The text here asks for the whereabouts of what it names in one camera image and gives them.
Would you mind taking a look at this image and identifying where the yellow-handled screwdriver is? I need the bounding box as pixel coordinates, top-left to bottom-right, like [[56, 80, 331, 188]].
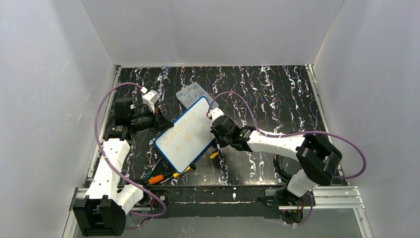
[[163, 165, 192, 184]]

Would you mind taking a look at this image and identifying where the orange-handled screwdriver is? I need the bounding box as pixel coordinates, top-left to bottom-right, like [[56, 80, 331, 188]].
[[148, 172, 179, 185]]

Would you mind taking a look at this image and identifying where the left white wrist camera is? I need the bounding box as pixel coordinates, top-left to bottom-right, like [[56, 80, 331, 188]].
[[140, 87, 160, 113]]

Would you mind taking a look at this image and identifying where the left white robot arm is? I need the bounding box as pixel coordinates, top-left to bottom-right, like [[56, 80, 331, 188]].
[[73, 96, 173, 237]]

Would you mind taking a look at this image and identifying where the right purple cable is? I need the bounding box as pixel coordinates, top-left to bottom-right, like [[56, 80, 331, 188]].
[[207, 91, 368, 227]]

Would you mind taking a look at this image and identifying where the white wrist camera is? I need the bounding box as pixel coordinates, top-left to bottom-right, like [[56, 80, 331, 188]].
[[140, 87, 160, 113], [206, 108, 224, 123]]

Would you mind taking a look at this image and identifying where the green-handled screwdriver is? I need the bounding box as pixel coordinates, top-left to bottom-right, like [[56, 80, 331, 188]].
[[144, 158, 162, 180]]

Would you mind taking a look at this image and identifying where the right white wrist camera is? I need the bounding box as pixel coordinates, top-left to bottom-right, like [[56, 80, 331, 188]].
[[206, 108, 224, 123]]

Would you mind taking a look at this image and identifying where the black coiled cable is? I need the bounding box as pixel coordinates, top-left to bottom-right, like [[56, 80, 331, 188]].
[[273, 154, 306, 184]]

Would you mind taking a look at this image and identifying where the aluminium frame rail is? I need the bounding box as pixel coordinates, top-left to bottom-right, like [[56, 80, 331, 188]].
[[62, 185, 366, 238]]

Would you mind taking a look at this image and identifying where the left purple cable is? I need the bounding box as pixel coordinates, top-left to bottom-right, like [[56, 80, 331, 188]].
[[94, 82, 167, 230]]

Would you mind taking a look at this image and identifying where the purple cable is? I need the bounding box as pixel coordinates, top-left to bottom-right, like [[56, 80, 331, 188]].
[[207, 91, 368, 227], [94, 82, 167, 230]]

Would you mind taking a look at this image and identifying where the yellow marker cap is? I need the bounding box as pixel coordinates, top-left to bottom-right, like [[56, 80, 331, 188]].
[[210, 152, 218, 159]]

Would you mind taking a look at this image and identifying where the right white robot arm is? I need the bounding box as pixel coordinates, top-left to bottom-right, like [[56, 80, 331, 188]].
[[210, 116, 342, 197]]

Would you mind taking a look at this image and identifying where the clear plastic organizer box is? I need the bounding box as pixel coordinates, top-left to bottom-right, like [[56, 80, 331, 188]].
[[175, 82, 213, 109]]

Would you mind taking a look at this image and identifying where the blue-framed whiteboard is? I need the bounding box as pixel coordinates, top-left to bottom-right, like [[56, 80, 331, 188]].
[[154, 97, 215, 173]]

